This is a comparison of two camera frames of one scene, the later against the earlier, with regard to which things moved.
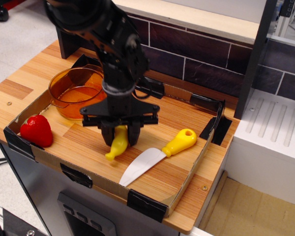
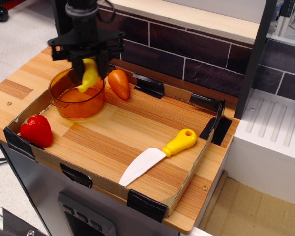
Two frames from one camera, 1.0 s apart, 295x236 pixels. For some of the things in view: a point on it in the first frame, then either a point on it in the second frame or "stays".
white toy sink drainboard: [267, 151] stays
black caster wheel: [1, 14] stays
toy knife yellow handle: [148, 159] stays
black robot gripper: [119, 108] -> [85, 39]
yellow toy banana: [120, 142] -> [90, 74]
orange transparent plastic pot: [72, 89] stays
